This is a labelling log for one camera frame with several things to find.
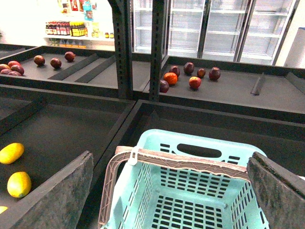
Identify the red yellow apple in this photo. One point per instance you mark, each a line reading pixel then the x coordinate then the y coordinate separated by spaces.
pixel 195 82

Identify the black tray divider right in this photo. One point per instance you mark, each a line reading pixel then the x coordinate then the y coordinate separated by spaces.
pixel 258 85

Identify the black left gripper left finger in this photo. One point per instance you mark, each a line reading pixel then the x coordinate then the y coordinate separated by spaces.
pixel 57 203

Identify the red apple pile top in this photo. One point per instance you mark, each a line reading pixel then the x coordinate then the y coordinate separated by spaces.
pixel 12 63

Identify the white zip tie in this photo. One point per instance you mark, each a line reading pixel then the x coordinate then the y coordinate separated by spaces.
pixel 133 159

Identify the upper yellow lemon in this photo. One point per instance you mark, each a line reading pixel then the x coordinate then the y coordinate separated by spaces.
pixel 11 153

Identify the dark apple behind orange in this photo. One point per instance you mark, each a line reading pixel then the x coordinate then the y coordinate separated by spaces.
pixel 175 69

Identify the red apple pile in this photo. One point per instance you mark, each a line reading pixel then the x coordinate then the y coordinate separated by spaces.
pixel 18 68
pixel 3 67
pixel 12 63
pixel 10 72

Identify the dark apple left tray middle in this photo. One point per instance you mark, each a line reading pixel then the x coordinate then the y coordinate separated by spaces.
pixel 56 63

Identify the left black shelf post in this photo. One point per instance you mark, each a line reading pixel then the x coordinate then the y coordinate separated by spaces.
pixel 121 18

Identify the glass door refrigerator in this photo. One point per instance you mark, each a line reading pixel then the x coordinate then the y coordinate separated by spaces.
pixel 248 31

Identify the red apple pile front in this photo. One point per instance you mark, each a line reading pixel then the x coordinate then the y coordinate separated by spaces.
pixel 10 72

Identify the middle yellow lemon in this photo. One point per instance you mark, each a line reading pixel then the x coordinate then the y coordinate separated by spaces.
pixel 19 184

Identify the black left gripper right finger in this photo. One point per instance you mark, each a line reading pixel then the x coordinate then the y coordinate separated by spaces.
pixel 279 192

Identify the dark apple front left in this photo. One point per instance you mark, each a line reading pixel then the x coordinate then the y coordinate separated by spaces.
pixel 164 86

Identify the white shelf with bottles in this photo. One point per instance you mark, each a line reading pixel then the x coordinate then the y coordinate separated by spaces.
pixel 79 24

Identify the black shelf post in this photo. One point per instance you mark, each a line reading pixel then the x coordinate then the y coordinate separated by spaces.
pixel 121 18
pixel 160 9

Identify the yellow lemon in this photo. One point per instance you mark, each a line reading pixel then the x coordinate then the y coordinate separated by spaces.
pixel 19 184
pixel 2 209
pixel 11 153

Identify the red apple pile right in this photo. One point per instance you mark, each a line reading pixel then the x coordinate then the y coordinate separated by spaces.
pixel 18 68

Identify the small dark red apple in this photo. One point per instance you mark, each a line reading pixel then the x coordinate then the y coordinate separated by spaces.
pixel 201 73

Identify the light blue plastic basket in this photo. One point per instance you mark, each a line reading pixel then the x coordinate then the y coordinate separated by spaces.
pixel 152 197

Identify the right black shelf post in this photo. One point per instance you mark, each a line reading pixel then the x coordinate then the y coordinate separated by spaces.
pixel 160 9

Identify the orange red apple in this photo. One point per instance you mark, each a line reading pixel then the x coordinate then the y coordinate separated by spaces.
pixel 171 78

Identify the dark apple far right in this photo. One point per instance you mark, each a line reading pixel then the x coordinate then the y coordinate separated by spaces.
pixel 214 74

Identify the dark apple left tray back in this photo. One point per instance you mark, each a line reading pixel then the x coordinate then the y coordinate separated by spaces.
pixel 69 56

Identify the red apple pile left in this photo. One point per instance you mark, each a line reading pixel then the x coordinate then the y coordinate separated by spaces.
pixel 3 67

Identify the lower yellow lemon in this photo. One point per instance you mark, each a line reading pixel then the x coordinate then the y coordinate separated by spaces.
pixel 2 209

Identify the dark apple back centre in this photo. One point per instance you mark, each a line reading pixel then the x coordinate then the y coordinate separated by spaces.
pixel 188 68

